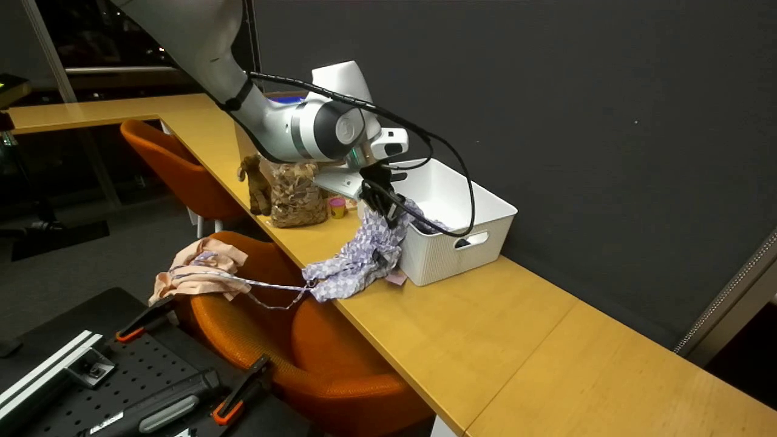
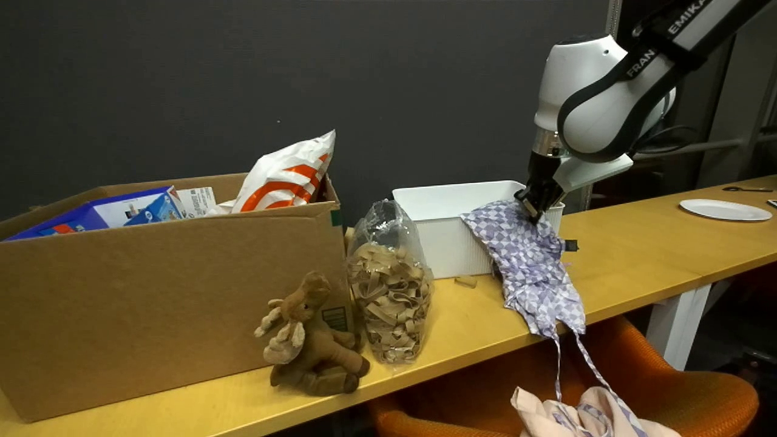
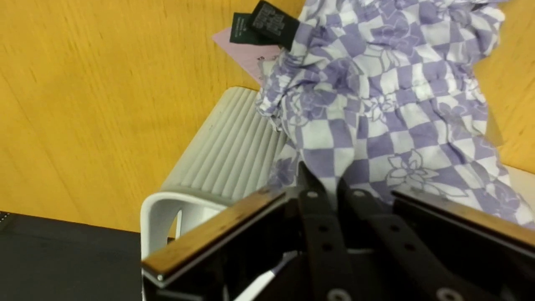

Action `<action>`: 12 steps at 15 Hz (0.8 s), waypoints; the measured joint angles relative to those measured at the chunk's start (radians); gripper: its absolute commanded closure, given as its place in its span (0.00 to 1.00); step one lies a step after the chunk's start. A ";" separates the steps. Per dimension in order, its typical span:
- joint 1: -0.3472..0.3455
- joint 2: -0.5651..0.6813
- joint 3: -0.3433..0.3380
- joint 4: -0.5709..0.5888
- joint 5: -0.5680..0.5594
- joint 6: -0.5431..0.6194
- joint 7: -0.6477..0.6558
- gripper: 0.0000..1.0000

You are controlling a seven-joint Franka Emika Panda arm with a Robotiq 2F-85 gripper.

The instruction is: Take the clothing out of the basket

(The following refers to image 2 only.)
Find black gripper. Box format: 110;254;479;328
513;147;570;225

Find blue white checkered cloth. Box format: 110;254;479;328
460;197;643;409

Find pale pink clothing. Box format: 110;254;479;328
508;384;685;437

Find white plastic basket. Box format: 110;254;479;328
391;176;568;280

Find clear bag of brown chips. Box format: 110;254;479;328
345;197;437;365

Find white table leg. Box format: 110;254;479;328
643;280;716;373

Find white round plate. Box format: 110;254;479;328
676;197;777;225

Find orange upholstered chair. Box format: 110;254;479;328
581;316;762;437
370;344;568;437

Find thin dark pen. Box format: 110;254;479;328
722;182;777;197

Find red white plastic bag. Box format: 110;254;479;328
232;128;340;215

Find brown plush moose toy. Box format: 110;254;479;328
252;268;375;397

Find small white carton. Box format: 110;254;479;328
173;183;222;220

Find brown cardboard box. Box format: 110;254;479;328
0;170;349;424

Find blue white package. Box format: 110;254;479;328
8;183;188;242

